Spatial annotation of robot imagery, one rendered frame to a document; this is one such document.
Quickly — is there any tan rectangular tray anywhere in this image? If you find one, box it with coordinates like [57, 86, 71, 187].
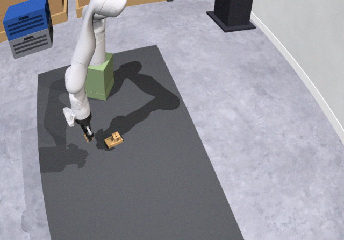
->
[105, 136, 123, 148]

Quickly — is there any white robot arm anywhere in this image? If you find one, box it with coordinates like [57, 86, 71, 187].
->
[63, 0, 127, 127]

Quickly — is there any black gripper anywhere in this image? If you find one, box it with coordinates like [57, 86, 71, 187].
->
[75, 111, 94, 142]

